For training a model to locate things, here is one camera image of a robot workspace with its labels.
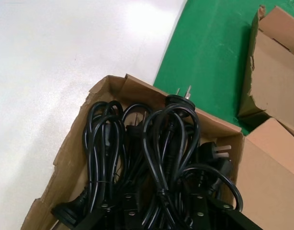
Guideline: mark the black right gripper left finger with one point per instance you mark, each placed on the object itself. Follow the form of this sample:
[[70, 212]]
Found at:
[[96, 220]]

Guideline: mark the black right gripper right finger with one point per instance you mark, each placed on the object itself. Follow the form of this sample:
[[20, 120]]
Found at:
[[229, 215]]

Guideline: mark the green table cloth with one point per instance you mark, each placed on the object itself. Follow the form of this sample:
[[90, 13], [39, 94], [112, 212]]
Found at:
[[209, 48]]

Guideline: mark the brown cardboard box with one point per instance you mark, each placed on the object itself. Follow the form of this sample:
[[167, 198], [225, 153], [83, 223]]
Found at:
[[264, 167]]

